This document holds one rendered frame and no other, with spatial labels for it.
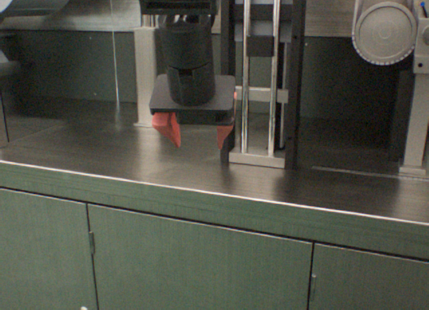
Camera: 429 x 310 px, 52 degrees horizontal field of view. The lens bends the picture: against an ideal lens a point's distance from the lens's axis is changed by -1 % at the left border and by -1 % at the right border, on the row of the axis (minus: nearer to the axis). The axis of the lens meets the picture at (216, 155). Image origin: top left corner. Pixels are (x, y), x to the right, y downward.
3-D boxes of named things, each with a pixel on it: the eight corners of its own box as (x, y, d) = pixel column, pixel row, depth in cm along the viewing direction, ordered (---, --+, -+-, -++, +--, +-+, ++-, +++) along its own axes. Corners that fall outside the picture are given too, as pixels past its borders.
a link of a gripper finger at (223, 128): (189, 127, 65) (181, 77, 58) (237, 129, 64) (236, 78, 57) (182, 163, 60) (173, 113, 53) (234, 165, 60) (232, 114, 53)
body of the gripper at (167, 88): (159, 85, 59) (150, 37, 53) (235, 86, 58) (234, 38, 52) (150, 119, 55) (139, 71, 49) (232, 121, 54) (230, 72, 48)
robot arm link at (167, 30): (151, 23, 45) (206, 23, 44) (163, -11, 49) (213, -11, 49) (161, 76, 50) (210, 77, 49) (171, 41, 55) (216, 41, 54)
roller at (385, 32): (351, 60, 93) (357, 1, 89) (358, 49, 116) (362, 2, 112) (412, 64, 89) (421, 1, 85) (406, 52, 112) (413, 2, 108)
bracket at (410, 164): (399, 174, 90) (421, 19, 80) (397, 164, 96) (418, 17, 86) (425, 176, 89) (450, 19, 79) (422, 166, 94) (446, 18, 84)
